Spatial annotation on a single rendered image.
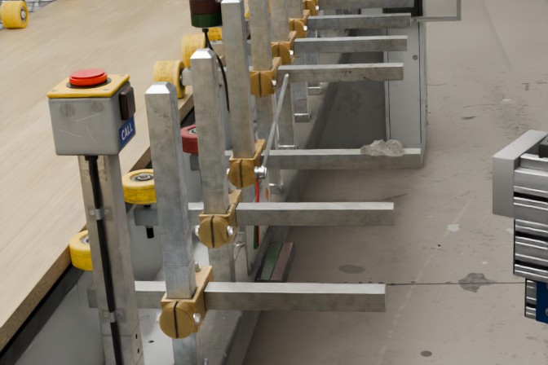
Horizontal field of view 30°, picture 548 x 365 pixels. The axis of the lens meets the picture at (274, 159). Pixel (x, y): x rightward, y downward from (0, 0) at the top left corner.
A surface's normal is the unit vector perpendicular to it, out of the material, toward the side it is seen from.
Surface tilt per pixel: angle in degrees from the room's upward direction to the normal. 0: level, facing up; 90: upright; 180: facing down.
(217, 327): 0
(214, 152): 90
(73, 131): 90
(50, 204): 0
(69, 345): 90
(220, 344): 0
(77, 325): 90
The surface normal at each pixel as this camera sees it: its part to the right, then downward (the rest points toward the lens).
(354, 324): -0.07, -0.94
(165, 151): -0.15, 0.34
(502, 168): -0.58, 0.31
